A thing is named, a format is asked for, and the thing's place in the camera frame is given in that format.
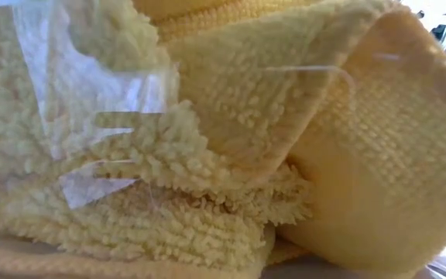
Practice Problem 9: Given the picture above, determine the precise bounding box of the yellow microfiber towel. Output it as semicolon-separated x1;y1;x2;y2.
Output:
0;0;216;195
276;7;446;274
0;0;446;279
0;162;313;272
132;0;402;187

